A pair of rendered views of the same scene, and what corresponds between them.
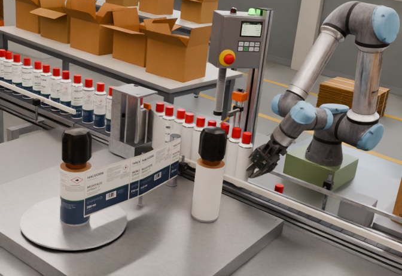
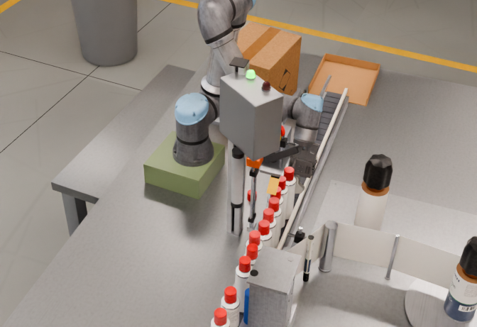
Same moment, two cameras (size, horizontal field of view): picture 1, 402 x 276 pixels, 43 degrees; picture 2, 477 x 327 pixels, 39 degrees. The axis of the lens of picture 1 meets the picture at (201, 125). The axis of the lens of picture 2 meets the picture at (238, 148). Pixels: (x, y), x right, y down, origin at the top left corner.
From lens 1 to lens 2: 281 cm
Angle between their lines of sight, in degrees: 89
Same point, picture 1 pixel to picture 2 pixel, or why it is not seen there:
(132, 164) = (412, 245)
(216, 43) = (275, 129)
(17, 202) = not seen: outside the picture
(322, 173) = (219, 158)
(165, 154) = (358, 235)
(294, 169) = (204, 184)
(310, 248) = (341, 172)
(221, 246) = (406, 208)
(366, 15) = not seen: outside the picture
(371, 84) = not seen: hidden behind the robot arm
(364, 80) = not seen: hidden behind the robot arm
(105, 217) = (435, 290)
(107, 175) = (443, 259)
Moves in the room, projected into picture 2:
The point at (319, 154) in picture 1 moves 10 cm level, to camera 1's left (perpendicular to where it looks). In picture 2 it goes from (211, 149) to (217, 167)
